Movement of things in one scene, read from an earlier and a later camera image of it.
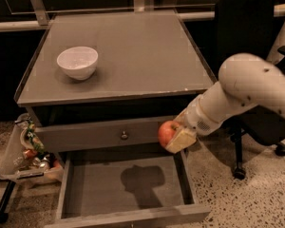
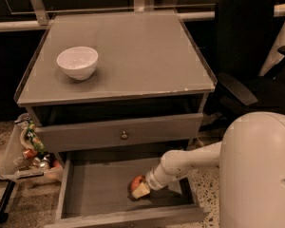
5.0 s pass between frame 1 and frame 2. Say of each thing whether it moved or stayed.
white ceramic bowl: stayed
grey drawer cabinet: stayed
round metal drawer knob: stayed
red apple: moved
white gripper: moved
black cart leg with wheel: stayed
